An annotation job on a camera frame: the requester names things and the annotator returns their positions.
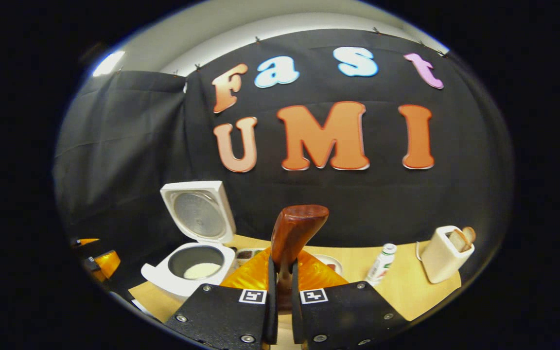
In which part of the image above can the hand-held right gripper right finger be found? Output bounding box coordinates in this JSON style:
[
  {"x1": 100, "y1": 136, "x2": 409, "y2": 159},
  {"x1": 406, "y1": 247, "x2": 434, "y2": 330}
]
[{"x1": 292, "y1": 248, "x2": 409, "y2": 348}]

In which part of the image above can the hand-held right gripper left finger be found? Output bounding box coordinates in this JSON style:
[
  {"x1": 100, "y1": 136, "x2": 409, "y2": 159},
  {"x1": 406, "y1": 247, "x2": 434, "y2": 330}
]
[{"x1": 163, "y1": 248, "x2": 278, "y2": 348}]

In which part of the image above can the white rice cooker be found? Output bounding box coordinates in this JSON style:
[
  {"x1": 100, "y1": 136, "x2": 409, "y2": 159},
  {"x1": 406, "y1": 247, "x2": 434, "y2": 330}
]
[{"x1": 140, "y1": 181, "x2": 238, "y2": 299}]

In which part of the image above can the white rice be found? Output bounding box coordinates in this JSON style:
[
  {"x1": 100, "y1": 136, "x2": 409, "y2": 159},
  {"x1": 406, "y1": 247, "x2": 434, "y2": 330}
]
[{"x1": 183, "y1": 262, "x2": 222, "y2": 280}]

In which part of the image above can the brown wooden spoon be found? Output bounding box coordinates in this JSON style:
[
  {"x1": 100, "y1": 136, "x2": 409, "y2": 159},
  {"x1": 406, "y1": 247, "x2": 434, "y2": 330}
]
[{"x1": 270, "y1": 205, "x2": 330, "y2": 312}]

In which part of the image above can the white divided grain dish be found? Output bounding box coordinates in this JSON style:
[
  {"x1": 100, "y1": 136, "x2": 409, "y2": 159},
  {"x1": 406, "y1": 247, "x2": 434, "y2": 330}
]
[{"x1": 235, "y1": 248, "x2": 266, "y2": 267}]

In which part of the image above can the white round plate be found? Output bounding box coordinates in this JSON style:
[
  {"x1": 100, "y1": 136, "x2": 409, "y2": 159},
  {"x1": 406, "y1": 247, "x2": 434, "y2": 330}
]
[{"x1": 312, "y1": 254, "x2": 344, "y2": 277}]

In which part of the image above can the white drink bottle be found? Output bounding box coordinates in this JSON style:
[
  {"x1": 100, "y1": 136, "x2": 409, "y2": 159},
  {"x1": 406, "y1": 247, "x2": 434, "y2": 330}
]
[{"x1": 364, "y1": 243, "x2": 397, "y2": 286}]

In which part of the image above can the white toaster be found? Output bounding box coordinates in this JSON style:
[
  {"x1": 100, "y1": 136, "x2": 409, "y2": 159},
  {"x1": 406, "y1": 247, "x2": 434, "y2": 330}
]
[{"x1": 420, "y1": 226, "x2": 475, "y2": 284}]

